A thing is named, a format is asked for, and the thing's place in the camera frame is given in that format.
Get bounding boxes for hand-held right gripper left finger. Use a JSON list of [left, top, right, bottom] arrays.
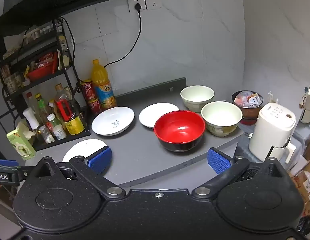
[[34, 146, 127, 198]]

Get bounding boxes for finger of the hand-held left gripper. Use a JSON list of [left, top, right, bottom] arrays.
[[0, 158, 20, 167]]

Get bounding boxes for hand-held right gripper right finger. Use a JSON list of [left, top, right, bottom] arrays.
[[192, 147, 287, 197]]

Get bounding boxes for plain white plate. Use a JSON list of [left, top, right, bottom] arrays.
[[62, 139, 108, 163], [139, 103, 180, 129]]

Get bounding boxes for white plate with small print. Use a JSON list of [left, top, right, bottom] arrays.
[[91, 106, 135, 137]]

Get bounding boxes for cream bowl with green pattern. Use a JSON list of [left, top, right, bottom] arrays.
[[201, 101, 243, 137], [180, 85, 215, 113]]

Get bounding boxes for red and black bowl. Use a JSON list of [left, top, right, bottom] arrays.
[[154, 110, 206, 152]]

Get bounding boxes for light green carton box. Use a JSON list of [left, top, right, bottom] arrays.
[[6, 124, 37, 160]]

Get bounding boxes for dark bottle with yellow label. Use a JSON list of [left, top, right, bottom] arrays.
[[63, 86, 86, 136]]

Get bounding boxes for small clear spice jar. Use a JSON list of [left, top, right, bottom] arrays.
[[39, 125, 55, 144]]

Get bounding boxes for small white pill bottle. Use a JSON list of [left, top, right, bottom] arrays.
[[47, 114, 67, 140]]

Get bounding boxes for white cylindrical container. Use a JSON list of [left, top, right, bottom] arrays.
[[22, 107, 41, 130]]

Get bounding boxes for red drink can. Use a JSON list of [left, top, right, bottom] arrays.
[[87, 98, 103, 116], [80, 79, 97, 101]]

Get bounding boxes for white kitchen appliance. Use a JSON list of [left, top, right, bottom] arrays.
[[249, 102, 297, 162]]

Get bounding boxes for brown pot with packets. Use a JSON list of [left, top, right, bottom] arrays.
[[231, 90, 264, 126]]

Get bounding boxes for green labelled sauce bottle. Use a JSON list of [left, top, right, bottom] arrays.
[[35, 93, 52, 123]]

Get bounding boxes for orange juice bottle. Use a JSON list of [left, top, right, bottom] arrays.
[[91, 59, 117, 110]]

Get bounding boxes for black metal shelf rack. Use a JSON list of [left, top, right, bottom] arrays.
[[0, 17, 92, 152]]

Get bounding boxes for cardboard boxes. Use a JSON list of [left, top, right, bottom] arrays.
[[287, 135, 310, 218]]

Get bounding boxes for red plastic basket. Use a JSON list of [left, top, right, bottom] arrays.
[[26, 52, 59, 82]]

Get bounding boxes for white upright device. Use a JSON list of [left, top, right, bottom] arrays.
[[299, 86, 310, 124]]

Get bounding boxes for black range hood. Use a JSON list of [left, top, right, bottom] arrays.
[[0, 0, 145, 30]]

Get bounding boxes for clear oil bottle red handle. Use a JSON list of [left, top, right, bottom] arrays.
[[54, 84, 78, 124]]

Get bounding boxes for black plug and cable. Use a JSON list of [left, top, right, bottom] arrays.
[[104, 3, 143, 68]]

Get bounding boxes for white wall socket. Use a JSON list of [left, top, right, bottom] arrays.
[[144, 0, 163, 11], [127, 0, 147, 14]]

